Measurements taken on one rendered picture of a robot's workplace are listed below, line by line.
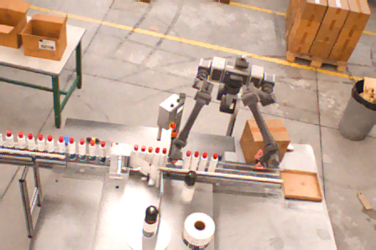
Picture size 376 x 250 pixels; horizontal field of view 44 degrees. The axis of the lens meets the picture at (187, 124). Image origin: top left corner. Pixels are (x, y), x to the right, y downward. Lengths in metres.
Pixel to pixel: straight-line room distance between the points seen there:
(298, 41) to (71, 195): 4.01
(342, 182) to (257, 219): 1.89
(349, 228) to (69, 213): 2.74
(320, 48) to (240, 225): 3.62
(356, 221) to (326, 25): 2.62
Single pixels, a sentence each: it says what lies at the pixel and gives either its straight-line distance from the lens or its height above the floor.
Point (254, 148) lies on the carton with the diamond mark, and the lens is 3.64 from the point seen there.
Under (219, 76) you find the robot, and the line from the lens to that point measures 3.54.
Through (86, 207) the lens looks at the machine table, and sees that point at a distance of 3.36.
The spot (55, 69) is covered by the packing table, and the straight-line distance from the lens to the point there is 4.51.
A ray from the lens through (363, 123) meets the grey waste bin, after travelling 5.53.
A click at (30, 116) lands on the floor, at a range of 5.19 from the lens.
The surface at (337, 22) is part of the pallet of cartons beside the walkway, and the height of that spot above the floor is 0.70.
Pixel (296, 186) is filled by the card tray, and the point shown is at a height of 0.83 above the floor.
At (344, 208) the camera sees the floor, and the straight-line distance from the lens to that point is 4.98.
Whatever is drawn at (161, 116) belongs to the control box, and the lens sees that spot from 3.20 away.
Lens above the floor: 3.59
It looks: 44 degrees down
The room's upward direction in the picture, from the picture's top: 12 degrees clockwise
